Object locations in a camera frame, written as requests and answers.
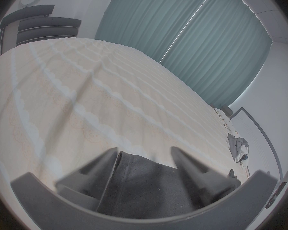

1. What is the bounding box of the black dressing table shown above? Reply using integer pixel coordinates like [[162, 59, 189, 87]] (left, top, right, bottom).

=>
[[0, 4, 56, 57]]

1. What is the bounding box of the white printed pillow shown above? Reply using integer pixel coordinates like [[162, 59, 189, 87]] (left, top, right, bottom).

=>
[[212, 107, 237, 134]]

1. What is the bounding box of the pile of clothes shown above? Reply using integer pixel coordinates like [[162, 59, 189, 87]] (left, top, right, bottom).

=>
[[227, 134, 251, 168]]

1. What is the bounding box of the black chest of drawers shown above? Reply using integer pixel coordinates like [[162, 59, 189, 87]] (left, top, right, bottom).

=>
[[16, 17, 82, 45]]

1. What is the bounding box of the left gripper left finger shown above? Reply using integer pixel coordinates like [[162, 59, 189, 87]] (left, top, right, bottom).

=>
[[56, 147, 118, 198]]

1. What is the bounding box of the black T-shirt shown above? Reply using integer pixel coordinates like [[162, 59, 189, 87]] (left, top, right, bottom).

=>
[[96, 151, 241, 218]]

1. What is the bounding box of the blue-green curtain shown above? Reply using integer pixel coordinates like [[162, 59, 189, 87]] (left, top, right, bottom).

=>
[[160, 0, 273, 108], [94, 0, 217, 64]]

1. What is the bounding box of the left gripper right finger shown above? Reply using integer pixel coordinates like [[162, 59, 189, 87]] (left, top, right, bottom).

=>
[[170, 146, 236, 209]]

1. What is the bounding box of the bed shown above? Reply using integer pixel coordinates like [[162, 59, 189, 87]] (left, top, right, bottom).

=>
[[0, 37, 282, 213]]

